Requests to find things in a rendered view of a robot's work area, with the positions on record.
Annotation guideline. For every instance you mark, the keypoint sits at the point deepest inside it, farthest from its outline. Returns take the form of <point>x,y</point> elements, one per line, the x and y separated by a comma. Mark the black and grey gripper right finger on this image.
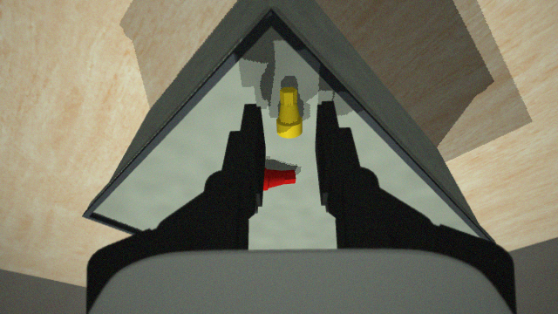
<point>372,215</point>

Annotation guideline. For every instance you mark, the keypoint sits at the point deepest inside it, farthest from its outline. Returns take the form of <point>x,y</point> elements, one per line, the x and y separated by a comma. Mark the red wire connector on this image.
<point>273,178</point>

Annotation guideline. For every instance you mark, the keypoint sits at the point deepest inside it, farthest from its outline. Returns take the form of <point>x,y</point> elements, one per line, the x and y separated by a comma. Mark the yellow wire connector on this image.
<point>289,124</point>

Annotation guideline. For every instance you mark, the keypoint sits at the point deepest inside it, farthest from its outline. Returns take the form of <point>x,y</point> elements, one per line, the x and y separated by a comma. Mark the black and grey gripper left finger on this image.
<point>211,221</point>

